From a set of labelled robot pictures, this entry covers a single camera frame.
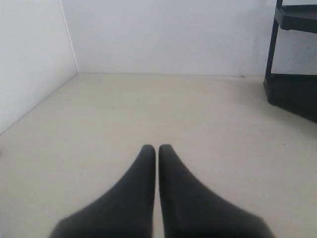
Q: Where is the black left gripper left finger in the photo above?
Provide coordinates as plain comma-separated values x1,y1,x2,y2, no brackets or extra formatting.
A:
50,145,156,238

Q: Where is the black two-tier shelf rack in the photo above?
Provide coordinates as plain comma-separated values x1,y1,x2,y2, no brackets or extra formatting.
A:
264,0,317,122

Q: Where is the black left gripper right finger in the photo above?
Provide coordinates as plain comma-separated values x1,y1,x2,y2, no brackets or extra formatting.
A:
158,144,274,238

